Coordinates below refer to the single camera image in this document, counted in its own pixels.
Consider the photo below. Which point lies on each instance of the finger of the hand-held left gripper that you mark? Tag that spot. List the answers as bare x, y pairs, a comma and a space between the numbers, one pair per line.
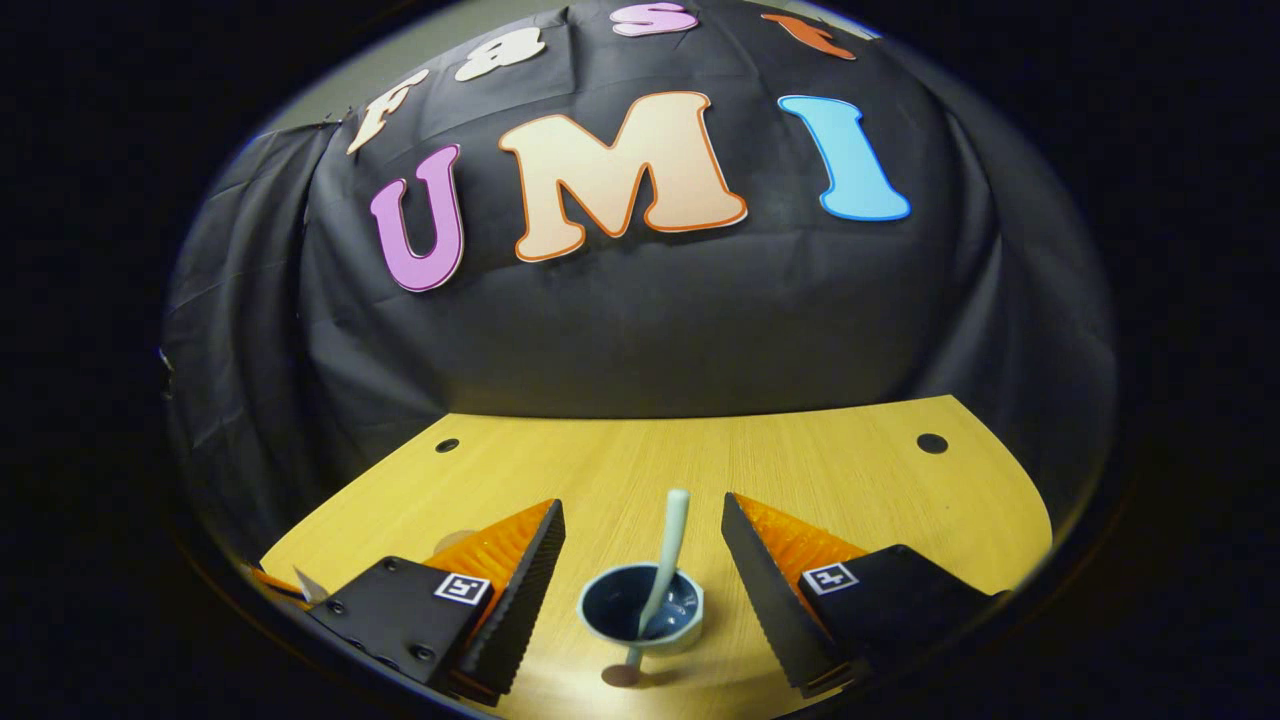
272, 583

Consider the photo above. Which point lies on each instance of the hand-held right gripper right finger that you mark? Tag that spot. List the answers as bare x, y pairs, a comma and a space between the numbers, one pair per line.
775, 600

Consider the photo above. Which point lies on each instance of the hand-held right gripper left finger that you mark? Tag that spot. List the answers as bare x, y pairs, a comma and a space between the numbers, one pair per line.
520, 610

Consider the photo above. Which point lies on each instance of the grey cup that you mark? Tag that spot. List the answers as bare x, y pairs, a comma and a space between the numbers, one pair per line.
610, 615

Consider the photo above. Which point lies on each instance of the pale green toothbrush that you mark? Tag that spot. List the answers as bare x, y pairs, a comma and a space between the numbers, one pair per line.
668, 550

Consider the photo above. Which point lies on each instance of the wooden desktop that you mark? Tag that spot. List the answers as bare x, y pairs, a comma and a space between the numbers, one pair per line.
800, 470

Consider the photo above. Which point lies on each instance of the black backdrop cloth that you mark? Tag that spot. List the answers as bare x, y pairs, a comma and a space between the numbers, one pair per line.
640, 330

